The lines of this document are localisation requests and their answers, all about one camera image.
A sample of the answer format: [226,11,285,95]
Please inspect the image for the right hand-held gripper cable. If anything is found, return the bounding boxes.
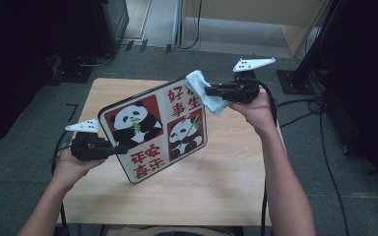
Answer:
[247,78,279,236]

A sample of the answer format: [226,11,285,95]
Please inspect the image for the dark cabinet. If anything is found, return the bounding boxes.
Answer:
[92,0,131,55]

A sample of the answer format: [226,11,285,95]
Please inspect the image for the dark curtain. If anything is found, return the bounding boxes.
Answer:
[321,0,378,201]
[0,0,96,152]

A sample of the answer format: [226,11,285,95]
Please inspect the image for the person's beige clothing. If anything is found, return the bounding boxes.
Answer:
[106,225,238,236]

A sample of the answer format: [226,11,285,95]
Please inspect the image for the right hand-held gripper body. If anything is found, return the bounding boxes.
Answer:
[230,57,277,104]

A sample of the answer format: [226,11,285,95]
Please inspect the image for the bent black floor tape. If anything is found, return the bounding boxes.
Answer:
[65,102,80,123]

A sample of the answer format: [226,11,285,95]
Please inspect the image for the light wooden cabinet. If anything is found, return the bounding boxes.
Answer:
[180,0,330,58]

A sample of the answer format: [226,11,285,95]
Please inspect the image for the light blue cloth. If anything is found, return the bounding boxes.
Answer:
[184,69,229,117]

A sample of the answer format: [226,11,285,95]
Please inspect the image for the black metal stand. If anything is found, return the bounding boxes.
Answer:
[276,0,346,96]

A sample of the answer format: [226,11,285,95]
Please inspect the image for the black hanging cable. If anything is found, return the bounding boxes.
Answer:
[180,0,203,51]

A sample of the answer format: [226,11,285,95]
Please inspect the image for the curved black floor cable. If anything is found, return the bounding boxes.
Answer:
[78,52,115,68]

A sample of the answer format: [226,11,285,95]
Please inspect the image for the panda picture sign board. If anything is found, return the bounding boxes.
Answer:
[96,77,209,185]

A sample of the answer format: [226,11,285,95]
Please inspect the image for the long black floor cable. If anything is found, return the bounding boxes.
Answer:
[318,111,351,236]

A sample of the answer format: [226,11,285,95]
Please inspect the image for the person's right hand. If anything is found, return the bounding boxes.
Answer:
[227,90,278,136]

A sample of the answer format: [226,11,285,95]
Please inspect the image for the hand-held gripper cable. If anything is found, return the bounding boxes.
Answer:
[247,78,279,236]
[50,131,75,236]

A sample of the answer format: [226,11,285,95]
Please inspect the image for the black stand base plate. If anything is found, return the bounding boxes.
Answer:
[50,53,95,85]

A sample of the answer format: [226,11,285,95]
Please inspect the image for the left hand-held gripper cable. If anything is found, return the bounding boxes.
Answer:
[50,131,75,236]

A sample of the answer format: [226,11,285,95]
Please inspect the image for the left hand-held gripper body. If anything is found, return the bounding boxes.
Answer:
[64,118,112,162]

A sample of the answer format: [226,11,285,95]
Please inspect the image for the person's left hand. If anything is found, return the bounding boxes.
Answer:
[52,150,108,193]

